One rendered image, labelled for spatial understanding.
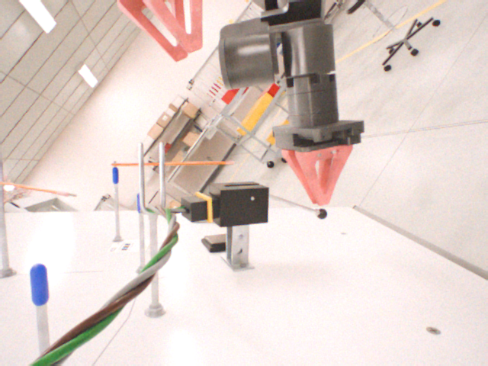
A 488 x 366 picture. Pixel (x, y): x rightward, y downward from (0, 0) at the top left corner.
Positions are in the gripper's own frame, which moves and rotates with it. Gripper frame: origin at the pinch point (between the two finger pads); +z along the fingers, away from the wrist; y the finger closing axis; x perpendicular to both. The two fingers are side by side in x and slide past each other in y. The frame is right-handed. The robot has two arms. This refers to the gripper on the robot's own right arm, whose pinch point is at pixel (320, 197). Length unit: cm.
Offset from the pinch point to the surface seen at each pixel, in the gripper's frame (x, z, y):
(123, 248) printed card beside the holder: -23.7, 3.0, -8.1
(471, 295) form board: 5.9, 7.8, 15.1
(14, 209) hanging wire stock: -46, 5, -58
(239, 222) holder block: -11.9, -0.6, 2.6
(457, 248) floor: 106, 61, -62
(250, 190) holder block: -10.1, -3.7, 2.5
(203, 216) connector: -15.4, -2.1, 2.2
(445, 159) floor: 146, 34, -99
